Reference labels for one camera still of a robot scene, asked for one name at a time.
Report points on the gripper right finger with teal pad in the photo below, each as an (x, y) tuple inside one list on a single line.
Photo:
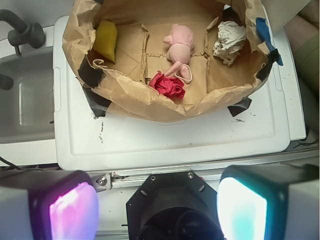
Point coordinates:
[(269, 202)]

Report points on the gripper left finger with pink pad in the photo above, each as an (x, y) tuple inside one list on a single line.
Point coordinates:
[(48, 205)]

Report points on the pink plush bunny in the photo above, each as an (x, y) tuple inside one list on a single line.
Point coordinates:
[(181, 41)]

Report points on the white plastic tray lid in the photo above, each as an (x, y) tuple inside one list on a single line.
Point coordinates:
[(114, 141)]

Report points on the grey sink basin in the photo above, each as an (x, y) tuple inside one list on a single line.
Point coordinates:
[(27, 109)]

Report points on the black tape piece right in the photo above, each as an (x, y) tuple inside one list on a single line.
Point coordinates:
[(240, 106)]

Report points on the black tape piece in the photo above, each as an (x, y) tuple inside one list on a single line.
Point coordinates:
[(240, 106), (97, 103)]

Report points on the black tape piece left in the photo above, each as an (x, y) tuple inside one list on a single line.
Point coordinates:
[(97, 103)]

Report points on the red crumpled paper ball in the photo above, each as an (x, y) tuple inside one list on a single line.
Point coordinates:
[(170, 87)]

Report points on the white crumpled paper ball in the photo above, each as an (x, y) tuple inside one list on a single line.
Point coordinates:
[(230, 40)]

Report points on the dark grey faucet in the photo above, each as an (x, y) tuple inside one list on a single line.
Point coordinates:
[(23, 32)]

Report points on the blue tape strip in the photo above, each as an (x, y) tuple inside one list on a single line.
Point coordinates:
[(263, 33)]

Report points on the brown paper bag bin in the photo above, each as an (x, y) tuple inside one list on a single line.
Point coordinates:
[(167, 60)]

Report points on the yellow sponge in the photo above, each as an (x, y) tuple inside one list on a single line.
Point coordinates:
[(106, 39)]

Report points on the metal corner bracket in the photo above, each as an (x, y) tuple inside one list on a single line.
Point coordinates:
[(101, 182)]

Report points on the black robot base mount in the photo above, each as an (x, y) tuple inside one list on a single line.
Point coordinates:
[(173, 206)]

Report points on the aluminium rail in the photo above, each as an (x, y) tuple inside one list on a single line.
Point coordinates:
[(209, 171)]

